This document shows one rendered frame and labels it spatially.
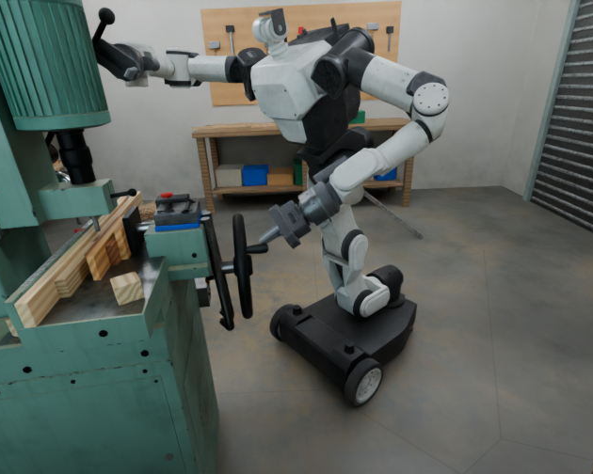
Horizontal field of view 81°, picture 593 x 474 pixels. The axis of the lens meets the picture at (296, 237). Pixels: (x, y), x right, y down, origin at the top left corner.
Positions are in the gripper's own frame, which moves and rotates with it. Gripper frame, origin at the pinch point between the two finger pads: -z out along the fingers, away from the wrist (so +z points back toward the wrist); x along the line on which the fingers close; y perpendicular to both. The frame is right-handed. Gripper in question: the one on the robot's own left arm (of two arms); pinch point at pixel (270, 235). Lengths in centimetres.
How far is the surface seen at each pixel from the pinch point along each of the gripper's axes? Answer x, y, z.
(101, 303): -5.8, 24.2, -30.3
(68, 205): 21.9, 23.7, -33.3
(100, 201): 19.9, 21.1, -27.2
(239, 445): -35, -63, -61
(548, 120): 85, -264, 248
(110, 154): 308, -184, -153
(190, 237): 5.7, 10.0, -15.2
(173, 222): 9.7, 13.1, -16.3
